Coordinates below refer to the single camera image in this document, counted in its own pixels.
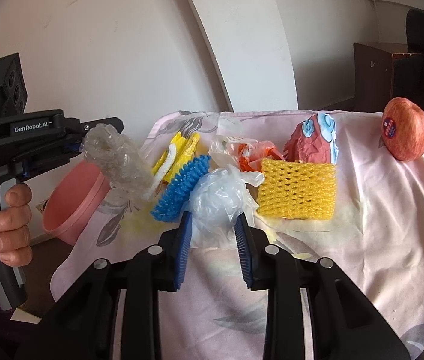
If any yellow foam net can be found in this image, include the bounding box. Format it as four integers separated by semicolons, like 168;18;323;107
258;158;337;220

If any pink plastic basin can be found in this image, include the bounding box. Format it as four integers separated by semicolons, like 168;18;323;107
42;160;110;245

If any orange white plastic bag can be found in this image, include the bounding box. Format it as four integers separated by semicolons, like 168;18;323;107
209;116;285;172

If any red snack bag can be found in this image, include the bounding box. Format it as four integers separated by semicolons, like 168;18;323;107
284;112;339;164

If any blue foam fruit net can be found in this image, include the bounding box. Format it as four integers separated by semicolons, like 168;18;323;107
151;155;211;223

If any clear bubble wrap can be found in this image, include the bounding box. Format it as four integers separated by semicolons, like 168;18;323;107
80;124;154;205

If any person left hand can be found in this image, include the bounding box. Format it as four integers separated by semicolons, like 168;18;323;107
0;184;32;267

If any dark wooden cabinet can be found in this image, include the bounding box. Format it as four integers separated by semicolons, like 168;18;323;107
354;42;420;112

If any red apple with sticker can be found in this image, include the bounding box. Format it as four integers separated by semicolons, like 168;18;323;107
381;97;424;162

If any yellow plastic bag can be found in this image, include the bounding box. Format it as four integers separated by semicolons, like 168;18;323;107
153;133;200;192

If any pink floral tablecloth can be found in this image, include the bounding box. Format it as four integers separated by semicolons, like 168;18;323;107
50;111;424;359

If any white foam net strip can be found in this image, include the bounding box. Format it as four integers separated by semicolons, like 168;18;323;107
144;143;177;201

